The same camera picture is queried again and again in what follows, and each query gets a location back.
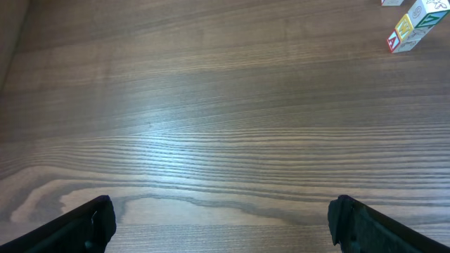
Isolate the plain wooden block left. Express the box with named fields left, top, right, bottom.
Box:
left=381, top=0, right=404, bottom=6

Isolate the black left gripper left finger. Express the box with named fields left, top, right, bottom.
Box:
left=1, top=195, right=116, bottom=253

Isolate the white block red side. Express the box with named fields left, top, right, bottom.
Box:
left=408, top=0, right=449, bottom=28

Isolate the wooden block yellow side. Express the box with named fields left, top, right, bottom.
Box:
left=395, top=13, right=434, bottom=42

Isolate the wooden block number one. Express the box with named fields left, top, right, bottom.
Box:
left=387, top=30, right=420, bottom=53

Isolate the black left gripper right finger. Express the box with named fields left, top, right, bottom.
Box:
left=328, top=195, right=449, bottom=253

